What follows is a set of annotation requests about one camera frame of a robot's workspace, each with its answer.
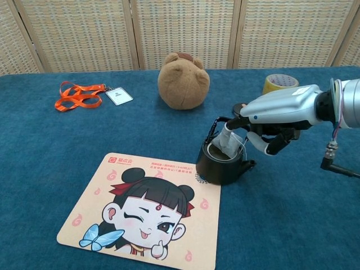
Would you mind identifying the blue carpet table cover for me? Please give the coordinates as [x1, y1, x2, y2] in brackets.
[0, 66, 360, 270]

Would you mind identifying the cartoon girl mouse pad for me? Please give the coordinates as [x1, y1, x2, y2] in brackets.
[56, 152, 222, 270]

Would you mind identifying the black teapot lid wooden knob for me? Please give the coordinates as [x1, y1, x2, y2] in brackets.
[232, 102, 248, 116]

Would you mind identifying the black teapot with handle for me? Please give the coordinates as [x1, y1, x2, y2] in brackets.
[195, 116, 257, 186]

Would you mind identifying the brown plush capybara toy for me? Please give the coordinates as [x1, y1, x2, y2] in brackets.
[157, 52, 211, 110]

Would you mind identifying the orange lanyard strap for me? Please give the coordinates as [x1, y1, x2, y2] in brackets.
[54, 81, 107, 113]

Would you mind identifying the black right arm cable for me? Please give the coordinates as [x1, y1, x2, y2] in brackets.
[320, 142, 360, 179]

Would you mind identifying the pyramid tea bag green tag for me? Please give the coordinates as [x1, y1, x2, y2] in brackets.
[211, 132, 248, 161]

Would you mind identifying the woven bamboo folding screen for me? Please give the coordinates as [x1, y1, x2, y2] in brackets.
[0, 0, 360, 77]

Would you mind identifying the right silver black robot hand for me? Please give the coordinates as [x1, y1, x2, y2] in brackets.
[220, 84, 334, 156]

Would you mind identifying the white ID badge card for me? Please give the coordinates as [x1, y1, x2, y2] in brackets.
[105, 86, 134, 106]

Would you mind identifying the yellow packing tape roll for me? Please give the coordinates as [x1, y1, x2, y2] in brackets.
[263, 74, 300, 96]

